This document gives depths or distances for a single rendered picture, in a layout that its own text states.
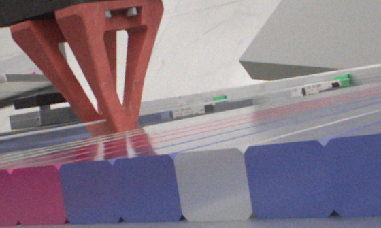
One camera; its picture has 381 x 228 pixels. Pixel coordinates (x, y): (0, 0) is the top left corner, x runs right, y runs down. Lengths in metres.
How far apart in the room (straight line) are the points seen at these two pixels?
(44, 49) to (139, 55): 0.05
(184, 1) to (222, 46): 0.40
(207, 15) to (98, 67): 2.03
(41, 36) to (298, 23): 0.63
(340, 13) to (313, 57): 0.08
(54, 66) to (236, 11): 1.95
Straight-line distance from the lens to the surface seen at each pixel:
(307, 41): 0.97
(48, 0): 0.41
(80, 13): 0.39
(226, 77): 2.12
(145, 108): 0.81
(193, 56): 2.30
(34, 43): 0.42
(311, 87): 0.61
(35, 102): 0.81
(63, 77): 0.43
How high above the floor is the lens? 1.14
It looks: 36 degrees down
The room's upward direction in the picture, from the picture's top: 39 degrees counter-clockwise
